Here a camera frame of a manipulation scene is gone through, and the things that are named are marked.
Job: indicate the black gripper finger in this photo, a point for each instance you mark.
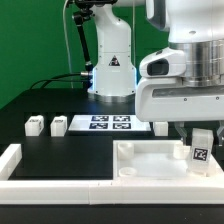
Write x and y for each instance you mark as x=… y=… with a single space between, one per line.
x=184 y=133
x=220 y=133

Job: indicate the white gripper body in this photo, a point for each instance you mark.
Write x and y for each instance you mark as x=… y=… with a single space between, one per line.
x=165 y=99

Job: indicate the white square table top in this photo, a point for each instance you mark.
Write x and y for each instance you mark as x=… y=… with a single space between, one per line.
x=156 y=159

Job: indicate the white U-shaped fence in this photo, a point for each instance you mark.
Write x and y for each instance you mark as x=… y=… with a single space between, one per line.
x=120 y=190

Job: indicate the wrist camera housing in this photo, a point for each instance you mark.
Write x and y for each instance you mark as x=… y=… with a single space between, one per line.
x=163 y=63

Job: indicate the white marker base plate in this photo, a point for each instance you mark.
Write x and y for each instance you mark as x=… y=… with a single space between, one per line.
x=108 y=123

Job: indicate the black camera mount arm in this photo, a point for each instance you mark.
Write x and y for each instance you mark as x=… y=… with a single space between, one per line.
x=80 y=17

